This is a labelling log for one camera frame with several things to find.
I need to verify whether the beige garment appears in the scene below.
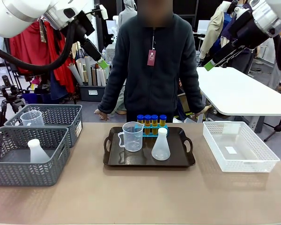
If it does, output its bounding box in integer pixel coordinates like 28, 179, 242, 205
71, 43, 82, 59

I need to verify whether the long red dress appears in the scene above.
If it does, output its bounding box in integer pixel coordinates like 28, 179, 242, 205
44, 21, 76, 94

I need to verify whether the person in dark fleece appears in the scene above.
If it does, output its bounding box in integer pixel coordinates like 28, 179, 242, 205
97, 0, 206, 123

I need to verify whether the clear plastic measuring beaker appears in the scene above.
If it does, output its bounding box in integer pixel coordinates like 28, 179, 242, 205
118, 121, 145, 152
20, 110, 43, 127

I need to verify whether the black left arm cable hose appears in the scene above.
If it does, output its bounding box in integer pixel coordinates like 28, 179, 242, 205
0, 22, 77, 71

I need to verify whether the black light stand tripod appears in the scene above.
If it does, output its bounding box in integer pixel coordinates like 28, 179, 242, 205
263, 116, 281, 143

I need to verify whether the person's right hand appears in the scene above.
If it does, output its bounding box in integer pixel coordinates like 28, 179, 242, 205
94, 109, 110, 121

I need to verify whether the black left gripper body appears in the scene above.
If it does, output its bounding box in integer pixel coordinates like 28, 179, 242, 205
74, 10, 96, 40

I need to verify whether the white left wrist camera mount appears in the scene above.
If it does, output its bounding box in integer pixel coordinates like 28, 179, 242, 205
91, 3, 109, 21

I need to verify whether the pale grey paper roll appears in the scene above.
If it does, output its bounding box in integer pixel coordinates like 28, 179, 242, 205
67, 62, 84, 86

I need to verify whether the mannequin in grey hoodie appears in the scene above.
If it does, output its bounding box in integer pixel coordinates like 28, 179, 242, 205
118, 0, 138, 26

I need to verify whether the maroon hanging tag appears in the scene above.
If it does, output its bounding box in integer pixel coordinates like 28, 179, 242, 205
147, 49, 156, 67

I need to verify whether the beige paper roll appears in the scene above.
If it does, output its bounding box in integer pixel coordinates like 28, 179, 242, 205
75, 58, 89, 83

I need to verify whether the bystander in grey trousers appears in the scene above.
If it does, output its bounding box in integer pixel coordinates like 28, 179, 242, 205
268, 35, 281, 94

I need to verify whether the white monitor back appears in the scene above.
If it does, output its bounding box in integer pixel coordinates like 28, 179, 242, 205
198, 20, 211, 33

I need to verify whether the white plastic mesh basket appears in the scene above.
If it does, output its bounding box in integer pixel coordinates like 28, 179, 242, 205
203, 121, 281, 173

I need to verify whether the grey storage bin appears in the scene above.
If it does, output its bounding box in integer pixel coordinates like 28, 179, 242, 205
79, 84, 108, 102

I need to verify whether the translucent plastic conical flask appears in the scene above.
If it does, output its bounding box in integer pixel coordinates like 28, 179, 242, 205
151, 127, 171, 161
28, 138, 51, 163

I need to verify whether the dark brown plastic tray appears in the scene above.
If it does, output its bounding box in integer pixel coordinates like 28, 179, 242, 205
103, 126, 196, 167

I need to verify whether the tall pale paper roll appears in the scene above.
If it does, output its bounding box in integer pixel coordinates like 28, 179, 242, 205
84, 56, 93, 86

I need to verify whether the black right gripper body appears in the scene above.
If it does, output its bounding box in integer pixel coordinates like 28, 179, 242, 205
229, 10, 271, 50

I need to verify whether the black camera tripod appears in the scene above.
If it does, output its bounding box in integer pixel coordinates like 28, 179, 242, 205
0, 75, 26, 122

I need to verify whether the grey basket with label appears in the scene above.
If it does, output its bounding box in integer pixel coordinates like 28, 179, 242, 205
4, 104, 83, 148

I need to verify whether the white bare mannequin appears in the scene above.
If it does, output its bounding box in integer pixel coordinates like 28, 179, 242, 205
112, 15, 120, 38

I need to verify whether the pale blue garment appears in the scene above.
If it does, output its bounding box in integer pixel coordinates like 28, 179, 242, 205
0, 35, 9, 59

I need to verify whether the grey plastic woven basket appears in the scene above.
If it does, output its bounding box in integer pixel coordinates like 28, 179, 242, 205
0, 126, 71, 187

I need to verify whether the white table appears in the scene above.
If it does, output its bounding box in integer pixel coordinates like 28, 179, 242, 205
196, 67, 281, 134

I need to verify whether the person's right forearm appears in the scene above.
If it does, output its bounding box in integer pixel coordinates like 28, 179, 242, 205
97, 77, 126, 115

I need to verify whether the mannequin in beige coat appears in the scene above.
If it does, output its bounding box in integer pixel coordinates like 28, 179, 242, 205
200, 1, 235, 68

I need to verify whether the patterned brown scarf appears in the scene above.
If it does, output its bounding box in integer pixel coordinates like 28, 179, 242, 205
39, 20, 47, 43

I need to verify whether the black scarf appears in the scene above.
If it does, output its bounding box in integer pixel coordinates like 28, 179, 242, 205
53, 28, 63, 56

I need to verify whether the red hooded coat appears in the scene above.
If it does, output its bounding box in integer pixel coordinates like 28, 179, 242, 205
8, 22, 52, 75

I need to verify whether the blue test tube rack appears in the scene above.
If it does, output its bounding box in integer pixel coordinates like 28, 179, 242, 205
134, 124, 169, 138

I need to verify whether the person's left forearm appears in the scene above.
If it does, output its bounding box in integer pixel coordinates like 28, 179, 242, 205
177, 77, 206, 115

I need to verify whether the white mesh patterned fabric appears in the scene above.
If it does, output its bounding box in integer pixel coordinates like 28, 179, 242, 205
105, 44, 117, 65

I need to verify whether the brown cardboard box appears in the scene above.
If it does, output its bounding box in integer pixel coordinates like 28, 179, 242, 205
177, 92, 190, 112

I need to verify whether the brown paper roll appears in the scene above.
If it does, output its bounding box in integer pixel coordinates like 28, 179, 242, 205
91, 67, 98, 86

